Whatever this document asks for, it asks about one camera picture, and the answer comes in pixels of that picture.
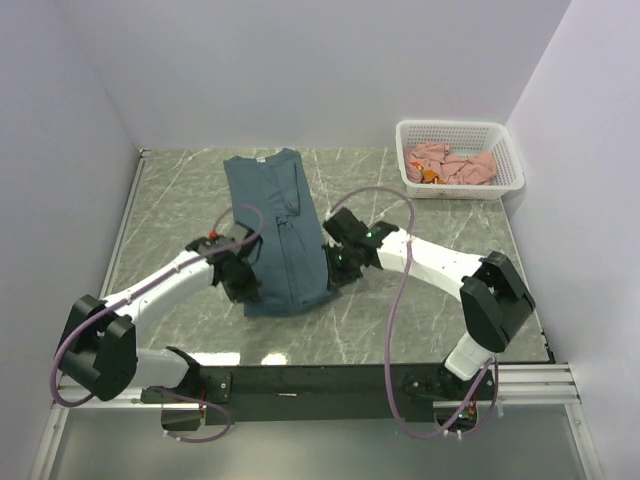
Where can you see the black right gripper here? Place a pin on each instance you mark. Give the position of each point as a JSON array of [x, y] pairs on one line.
[[338, 277]]

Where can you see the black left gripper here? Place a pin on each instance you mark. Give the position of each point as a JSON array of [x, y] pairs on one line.
[[249, 290]]

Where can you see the teal blue t shirt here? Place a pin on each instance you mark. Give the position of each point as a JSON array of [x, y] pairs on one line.
[[272, 194]]

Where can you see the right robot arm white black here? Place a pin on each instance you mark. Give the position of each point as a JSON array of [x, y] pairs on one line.
[[494, 298]]

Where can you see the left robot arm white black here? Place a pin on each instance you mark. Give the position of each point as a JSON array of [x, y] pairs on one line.
[[99, 346]]

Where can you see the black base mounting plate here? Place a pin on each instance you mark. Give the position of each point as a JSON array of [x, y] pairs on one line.
[[333, 392]]

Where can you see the pink t shirt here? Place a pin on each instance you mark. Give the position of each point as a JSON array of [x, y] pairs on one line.
[[434, 163]]

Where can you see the white plastic mesh basket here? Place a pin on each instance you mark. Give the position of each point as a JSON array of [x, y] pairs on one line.
[[465, 139]]

